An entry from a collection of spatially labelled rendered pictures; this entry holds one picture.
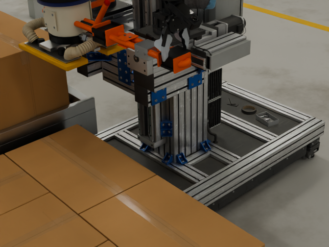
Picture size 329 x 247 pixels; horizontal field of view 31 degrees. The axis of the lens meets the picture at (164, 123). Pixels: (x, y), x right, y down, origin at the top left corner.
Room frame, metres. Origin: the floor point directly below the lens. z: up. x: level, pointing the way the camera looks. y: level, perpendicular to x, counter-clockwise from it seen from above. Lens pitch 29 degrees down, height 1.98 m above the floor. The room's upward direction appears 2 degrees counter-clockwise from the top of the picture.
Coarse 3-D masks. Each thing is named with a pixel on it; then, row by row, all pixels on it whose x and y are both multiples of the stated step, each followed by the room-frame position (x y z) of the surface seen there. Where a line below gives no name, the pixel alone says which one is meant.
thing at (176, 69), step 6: (174, 48) 1.84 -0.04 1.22; (168, 54) 1.79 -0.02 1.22; (174, 54) 1.79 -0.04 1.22; (180, 54) 1.78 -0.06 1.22; (186, 54) 1.78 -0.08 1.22; (162, 60) 1.81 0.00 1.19; (168, 60) 1.79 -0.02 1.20; (174, 60) 1.75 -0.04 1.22; (180, 60) 1.77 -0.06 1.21; (162, 66) 1.80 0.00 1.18; (168, 66) 1.79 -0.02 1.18; (174, 66) 1.75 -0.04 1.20; (174, 72) 1.75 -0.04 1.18
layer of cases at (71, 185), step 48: (48, 144) 2.38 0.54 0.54; (96, 144) 2.37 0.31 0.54; (0, 192) 2.01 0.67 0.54; (48, 192) 2.01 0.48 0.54; (96, 192) 1.99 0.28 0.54; (144, 192) 1.99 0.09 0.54; (0, 240) 1.71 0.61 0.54; (48, 240) 1.71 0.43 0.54; (96, 240) 1.70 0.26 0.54; (144, 240) 1.69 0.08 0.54; (192, 240) 1.69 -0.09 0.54; (240, 240) 1.68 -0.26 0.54
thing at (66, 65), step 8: (40, 40) 2.23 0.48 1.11; (24, 48) 2.24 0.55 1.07; (32, 48) 2.23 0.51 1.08; (40, 48) 2.21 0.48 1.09; (64, 48) 2.14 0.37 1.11; (40, 56) 2.16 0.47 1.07; (48, 56) 2.13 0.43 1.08; (56, 56) 2.12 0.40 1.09; (80, 56) 2.12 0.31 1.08; (56, 64) 2.08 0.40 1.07; (64, 64) 2.06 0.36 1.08; (72, 64) 2.05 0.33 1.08; (80, 64) 2.07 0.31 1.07
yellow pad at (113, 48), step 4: (116, 44) 2.22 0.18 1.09; (100, 48) 2.19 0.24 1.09; (104, 48) 2.19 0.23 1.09; (108, 48) 2.19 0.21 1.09; (112, 48) 2.19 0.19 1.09; (116, 48) 2.19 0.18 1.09; (120, 48) 2.20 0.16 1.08; (124, 48) 2.22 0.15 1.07; (104, 52) 2.17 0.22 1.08; (108, 52) 2.16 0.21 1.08; (112, 52) 2.17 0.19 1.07
